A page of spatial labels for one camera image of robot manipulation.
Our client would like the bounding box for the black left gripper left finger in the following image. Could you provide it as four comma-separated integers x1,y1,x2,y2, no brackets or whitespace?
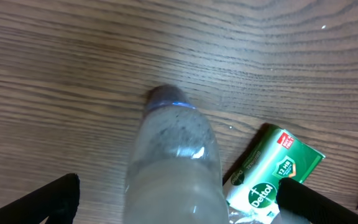
0,173,80,224

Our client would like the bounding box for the green Dettol soap bar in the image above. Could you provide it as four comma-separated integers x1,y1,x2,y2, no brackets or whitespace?
223,124,325,223

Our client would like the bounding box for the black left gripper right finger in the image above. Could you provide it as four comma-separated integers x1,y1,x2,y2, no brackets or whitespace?
276,177,358,224

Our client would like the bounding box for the clear foam soap pump bottle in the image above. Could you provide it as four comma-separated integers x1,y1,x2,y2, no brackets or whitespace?
123,85,229,224

